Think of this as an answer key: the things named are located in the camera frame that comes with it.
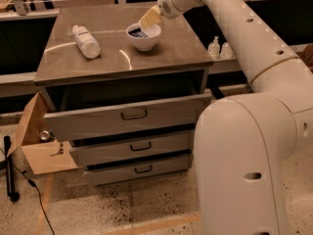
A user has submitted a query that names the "grey drawer cabinet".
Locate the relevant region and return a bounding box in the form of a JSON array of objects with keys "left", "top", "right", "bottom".
[{"left": 35, "top": 4, "right": 212, "bottom": 172}]

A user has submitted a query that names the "white ceramic bowl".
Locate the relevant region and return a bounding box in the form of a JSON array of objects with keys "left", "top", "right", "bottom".
[{"left": 126, "top": 23, "right": 161, "bottom": 51}]

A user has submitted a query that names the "grey drawer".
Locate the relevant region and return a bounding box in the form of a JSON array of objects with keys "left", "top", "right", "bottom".
[
  {"left": 84, "top": 152, "right": 192, "bottom": 185},
  {"left": 44, "top": 94, "right": 211, "bottom": 141},
  {"left": 69, "top": 129, "right": 195, "bottom": 166}
]

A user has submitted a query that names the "top grey drawer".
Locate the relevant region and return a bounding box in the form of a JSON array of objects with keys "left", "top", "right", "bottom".
[{"left": 44, "top": 94, "right": 211, "bottom": 141}]

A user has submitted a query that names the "left clear sanitizer bottle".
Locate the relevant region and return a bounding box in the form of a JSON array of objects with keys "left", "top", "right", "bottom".
[{"left": 207, "top": 36, "right": 220, "bottom": 60}]

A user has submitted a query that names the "black floor cable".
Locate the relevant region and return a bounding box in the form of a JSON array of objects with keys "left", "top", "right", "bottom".
[{"left": 0, "top": 147, "right": 56, "bottom": 235}]

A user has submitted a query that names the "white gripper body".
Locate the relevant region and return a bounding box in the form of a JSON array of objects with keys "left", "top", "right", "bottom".
[{"left": 157, "top": 0, "right": 203, "bottom": 19}]

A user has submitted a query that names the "blue rxbar blueberry packet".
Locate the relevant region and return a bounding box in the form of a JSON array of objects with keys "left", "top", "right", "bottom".
[{"left": 128, "top": 27, "right": 148, "bottom": 38}]

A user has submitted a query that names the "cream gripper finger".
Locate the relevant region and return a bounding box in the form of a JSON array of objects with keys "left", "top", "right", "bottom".
[{"left": 139, "top": 5, "right": 162, "bottom": 28}]

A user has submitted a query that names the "open brown cardboard box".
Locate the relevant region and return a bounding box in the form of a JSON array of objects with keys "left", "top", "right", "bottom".
[{"left": 9, "top": 93, "right": 77, "bottom": 174}]

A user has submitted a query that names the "clear sanitizer bottle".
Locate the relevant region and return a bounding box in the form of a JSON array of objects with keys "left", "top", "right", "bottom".
[
  {"left": 207, "top": 36, "right": 220, "bottom": 60},
  {"left": 220, "top": 42, "right": 234, "bottom": 59}
]

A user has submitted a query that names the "silver can in box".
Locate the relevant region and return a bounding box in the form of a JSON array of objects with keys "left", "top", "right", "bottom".
[{"left": 39, "top": 130, "right": 52, "bottom": 142}]

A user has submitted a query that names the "bottom grey drawer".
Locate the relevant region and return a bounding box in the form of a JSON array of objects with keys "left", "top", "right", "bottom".
[{"left": 84, "top": 152, "right": 192, "bottom": 185}]

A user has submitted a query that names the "black rod stand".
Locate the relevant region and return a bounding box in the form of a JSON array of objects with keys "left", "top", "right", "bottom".
[{"left": 4, "top": 136, "right": 20, "bottom": 203}]

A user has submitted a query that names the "middle grey drawer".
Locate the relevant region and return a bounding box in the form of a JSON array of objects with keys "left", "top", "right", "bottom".
[{"left": 69, "top": 129, "right": 195, "bottom": 166}]

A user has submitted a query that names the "right clear sanitizer bottle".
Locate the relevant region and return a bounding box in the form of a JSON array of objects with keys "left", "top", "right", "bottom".
[{"left": 220, "top": 42, "right": 234, "bottom": 59}]

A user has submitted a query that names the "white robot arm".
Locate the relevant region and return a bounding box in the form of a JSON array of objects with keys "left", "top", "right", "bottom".
[{"left": 140, "top": 0, "right": 313, "bottom": 235}]

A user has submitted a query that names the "clear plastic water bottle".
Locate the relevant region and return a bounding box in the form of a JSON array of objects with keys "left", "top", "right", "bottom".
[{"left": 71, "top": 25, "right": 101, "bottom": 59}]

